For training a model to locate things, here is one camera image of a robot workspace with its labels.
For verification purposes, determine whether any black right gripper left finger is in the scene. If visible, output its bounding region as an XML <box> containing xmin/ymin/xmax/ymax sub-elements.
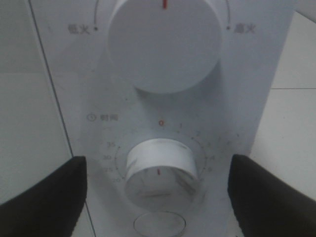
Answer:
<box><xmin>0</xmin><ymin>156</ymin><xmax>87</xmax><ymax>237</ymax></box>

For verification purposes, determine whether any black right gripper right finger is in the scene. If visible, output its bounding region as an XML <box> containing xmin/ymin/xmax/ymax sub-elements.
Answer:
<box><xmin>228</xmin><ymin>154</ymin><xmax>316</xmax><ymax>237</ymax></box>

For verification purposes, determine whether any white microwave door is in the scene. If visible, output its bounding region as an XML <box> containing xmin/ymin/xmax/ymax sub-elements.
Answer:
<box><xmin>0</xmin><ymin>0</ymin><xmax>71</xmax><ymax>202</ymax></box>

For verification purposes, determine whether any round white door button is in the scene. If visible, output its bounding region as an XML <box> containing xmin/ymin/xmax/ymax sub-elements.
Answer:
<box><xmin>133</xmin><ymin>211</ymin><xmax>186</xmax><ymax>237</ymax></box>

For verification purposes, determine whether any white microwave knob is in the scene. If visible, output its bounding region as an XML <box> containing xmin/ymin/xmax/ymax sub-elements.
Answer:
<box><xmin>124</xmin><ymin>138</ymin><xmax>199</xmax><ymax>213</ymax></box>
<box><xmin>107</xmin><ymin>0</ymin><xmax>223</xmax><ymax>94</ymax></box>

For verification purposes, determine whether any white microwave oven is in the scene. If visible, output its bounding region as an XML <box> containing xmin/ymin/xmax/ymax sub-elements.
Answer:
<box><xmin>0</xmin><ymin>0</ymin><xmax>294</xmax><ymax>237</ymax></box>

